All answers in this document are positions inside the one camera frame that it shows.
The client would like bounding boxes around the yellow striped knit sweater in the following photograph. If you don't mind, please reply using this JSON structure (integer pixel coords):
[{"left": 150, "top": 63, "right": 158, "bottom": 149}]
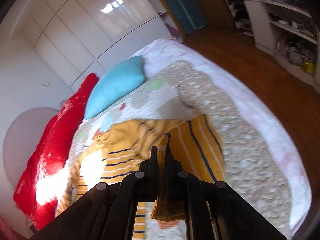
[{"left": 55, "top": 114, "right": 225, "bottom": 216}]

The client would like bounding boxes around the patchwork quilted bedspread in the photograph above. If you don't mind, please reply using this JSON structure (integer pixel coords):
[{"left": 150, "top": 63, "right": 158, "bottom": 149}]
[{"left": 60, "top": 61, "right": 291, "bottom": 238}]

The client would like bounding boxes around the red floral pillow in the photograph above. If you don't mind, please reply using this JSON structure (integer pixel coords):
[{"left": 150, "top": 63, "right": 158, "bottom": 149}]
[{"left": 13, "top": 73, "right": 99, "bottom": 230}]

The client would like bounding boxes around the teal knit cushion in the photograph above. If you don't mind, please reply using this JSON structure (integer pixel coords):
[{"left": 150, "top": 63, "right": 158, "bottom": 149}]
[{"left": 84, "top": 55, "right": 145, "bottom": 120}]

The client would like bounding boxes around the white round headboard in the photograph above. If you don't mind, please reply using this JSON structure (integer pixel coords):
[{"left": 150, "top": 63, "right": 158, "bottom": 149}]
[{"left": 3, "top": 107, "right": 58, "bottom": 187}]

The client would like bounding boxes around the white glossy wardrobe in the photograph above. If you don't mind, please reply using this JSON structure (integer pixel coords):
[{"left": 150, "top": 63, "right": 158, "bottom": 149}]
[{"left": 1, "top": 0, "right": 171, "bottom": 89}]

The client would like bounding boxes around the wooden door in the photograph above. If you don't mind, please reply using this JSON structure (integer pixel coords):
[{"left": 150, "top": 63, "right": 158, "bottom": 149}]
[{"left": 164, "top": 0, "right": 235, "bottom": 34}]

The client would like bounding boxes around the white bookshelf unit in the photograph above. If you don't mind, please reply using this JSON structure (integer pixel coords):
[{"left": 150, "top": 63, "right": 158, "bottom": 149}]
[{"left": 243, "top": 0, "right": 319, "bottom": 91}]

